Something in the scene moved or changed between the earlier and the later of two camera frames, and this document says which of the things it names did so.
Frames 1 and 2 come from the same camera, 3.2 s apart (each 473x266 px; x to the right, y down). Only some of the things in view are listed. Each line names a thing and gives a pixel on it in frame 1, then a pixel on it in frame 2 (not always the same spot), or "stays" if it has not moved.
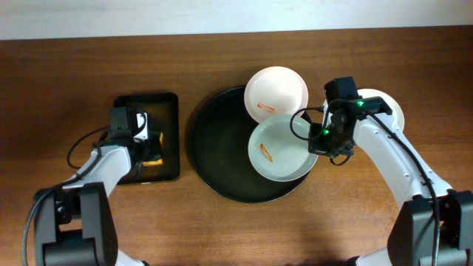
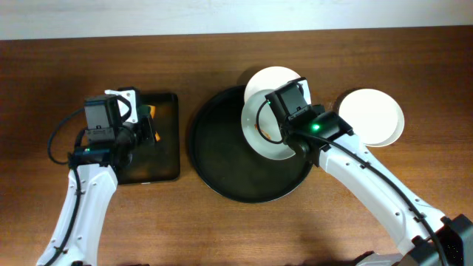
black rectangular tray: x=162 y=112 stays
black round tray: x=219 y=148 stays
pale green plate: x=276 y=153 to x=269 y=128
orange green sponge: x=155 y=148 to x=149 y=111
